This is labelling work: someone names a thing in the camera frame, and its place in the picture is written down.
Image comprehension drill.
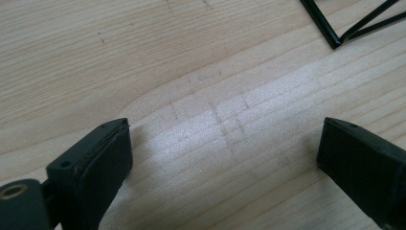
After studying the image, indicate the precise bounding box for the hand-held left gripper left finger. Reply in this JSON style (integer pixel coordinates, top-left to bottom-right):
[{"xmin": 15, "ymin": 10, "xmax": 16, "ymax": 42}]
[{"xmin": 45, "ymin": 117, "xmax": 134, "ymax": 230}]

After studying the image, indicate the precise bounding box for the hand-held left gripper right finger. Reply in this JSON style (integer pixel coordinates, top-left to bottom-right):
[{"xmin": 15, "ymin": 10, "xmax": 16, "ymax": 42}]
[{"xmin": 316, "ymin": 116, "xmax": 406, "ymax": 230}]

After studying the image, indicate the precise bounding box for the black metal wire rack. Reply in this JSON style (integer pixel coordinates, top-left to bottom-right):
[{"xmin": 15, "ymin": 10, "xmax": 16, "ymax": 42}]
[{"xmin": 299, "ymin": 0, "xmax": 406, "ymax": 50}]

